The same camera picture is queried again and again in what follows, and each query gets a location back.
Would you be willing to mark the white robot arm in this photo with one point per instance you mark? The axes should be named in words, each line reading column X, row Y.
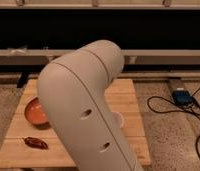
column 71, row 90

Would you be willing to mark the white paper cup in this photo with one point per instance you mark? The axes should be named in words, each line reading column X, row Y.
column 119, row 119

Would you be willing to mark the orange bowl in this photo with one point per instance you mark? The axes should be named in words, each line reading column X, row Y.
column 34, row 113

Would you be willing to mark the black table leg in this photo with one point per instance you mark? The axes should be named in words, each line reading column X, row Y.
column 23, row 79

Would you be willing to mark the blue power adapter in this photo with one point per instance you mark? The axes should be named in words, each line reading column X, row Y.
column 182, row 97

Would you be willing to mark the grey wall rail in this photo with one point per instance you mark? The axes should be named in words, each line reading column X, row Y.
column 126, row 53

